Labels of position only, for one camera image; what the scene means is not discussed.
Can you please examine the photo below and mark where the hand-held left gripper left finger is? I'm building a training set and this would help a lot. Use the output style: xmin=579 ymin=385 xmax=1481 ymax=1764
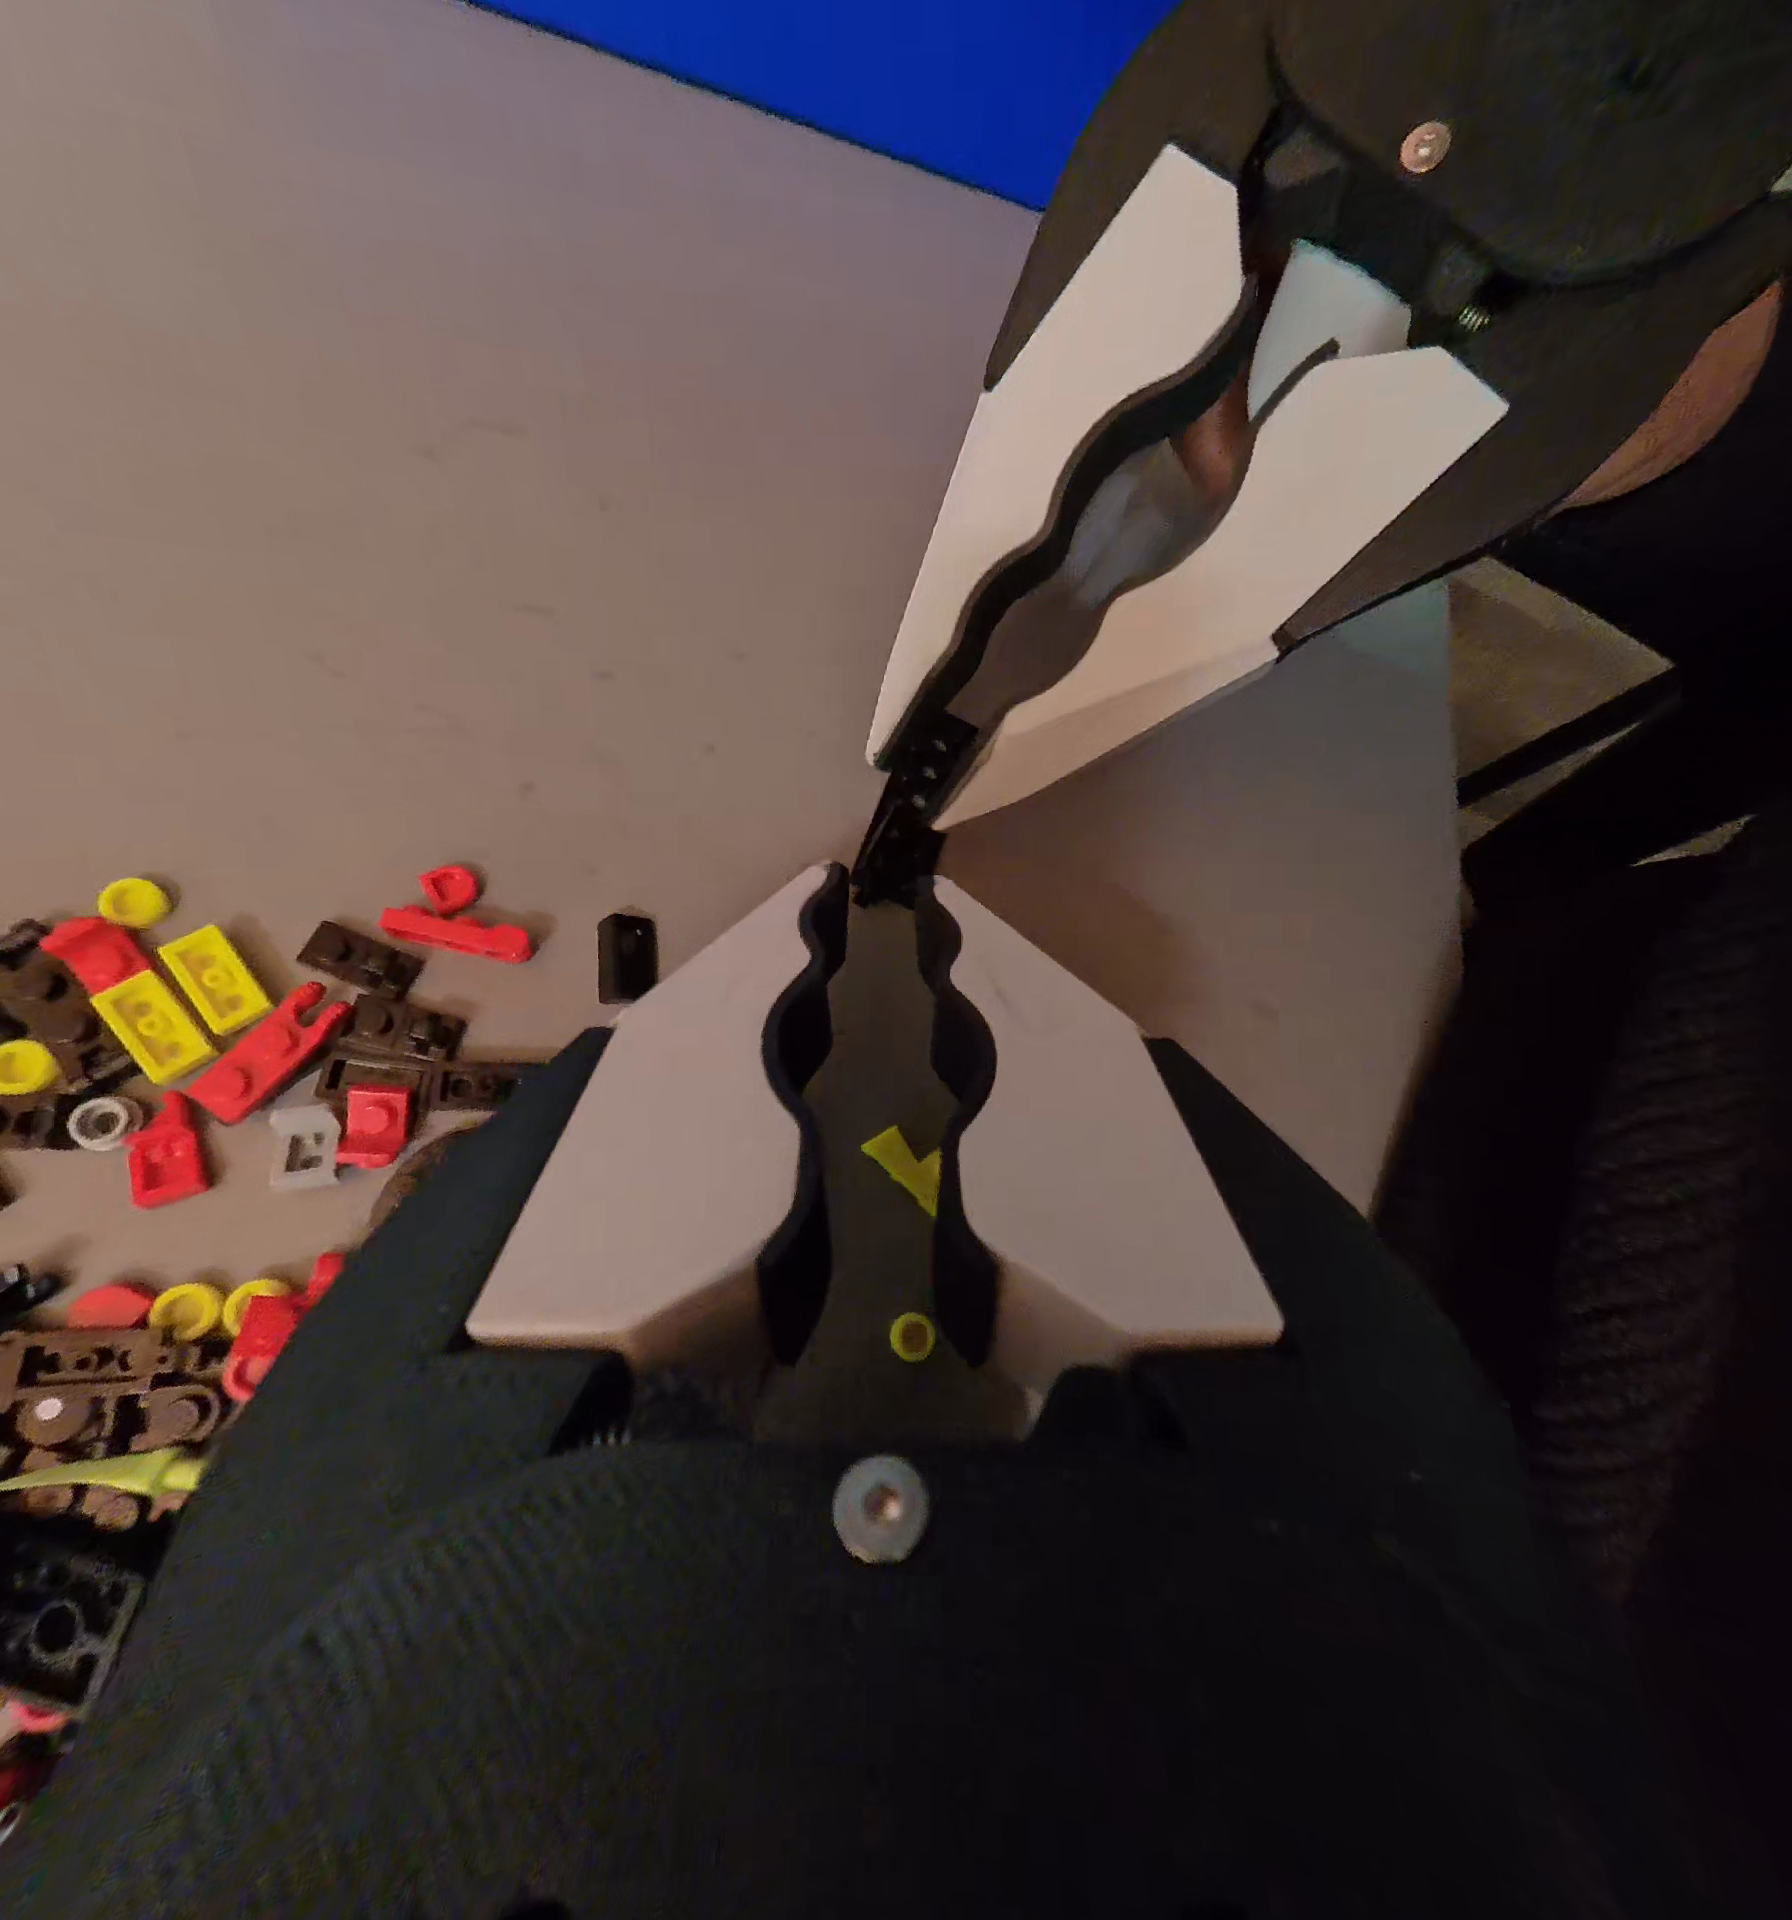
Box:
xmin=465 ymin=862 xmax=853 ymax=1424

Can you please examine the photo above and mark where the person's right hand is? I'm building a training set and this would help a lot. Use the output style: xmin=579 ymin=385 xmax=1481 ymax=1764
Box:
xmin=1557 ymin=277 xmax=1785 ymax=519

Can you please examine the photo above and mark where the person's dark knit clothing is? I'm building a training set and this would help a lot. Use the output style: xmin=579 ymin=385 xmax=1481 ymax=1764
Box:
xmin=1376 ymin=284 xmax=1792 ymax=1920

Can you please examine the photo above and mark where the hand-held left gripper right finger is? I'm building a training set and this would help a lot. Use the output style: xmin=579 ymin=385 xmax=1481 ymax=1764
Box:
xmin=914 ymin=874 xmax=1284 ymax=1434

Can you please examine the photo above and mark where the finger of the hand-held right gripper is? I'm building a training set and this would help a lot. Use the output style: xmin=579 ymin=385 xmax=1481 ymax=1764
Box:
xmin=866 ymin=141 xmax=1271 ymax=774
xmin=941 ymin=240 xmax=1513 ymax=830

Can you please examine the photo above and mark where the yellow lego wedge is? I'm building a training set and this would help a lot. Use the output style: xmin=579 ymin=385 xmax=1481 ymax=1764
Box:
xmin=860 ymin=1124 xmax=942 ymax=1219

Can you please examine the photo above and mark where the pile of lego pieces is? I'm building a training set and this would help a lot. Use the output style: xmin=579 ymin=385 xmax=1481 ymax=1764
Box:
xmin=0 ymin=864 xmax=538 ymax=1891

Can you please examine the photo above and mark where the black lego assembly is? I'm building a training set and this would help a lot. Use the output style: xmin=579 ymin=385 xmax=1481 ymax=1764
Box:
xmin=851 ymin=712 xmax=980 ymax=908

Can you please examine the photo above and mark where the blue panel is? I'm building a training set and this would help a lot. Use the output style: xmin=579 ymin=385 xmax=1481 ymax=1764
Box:
xmin=460 ymin=0 xmax=1186 ymax=211

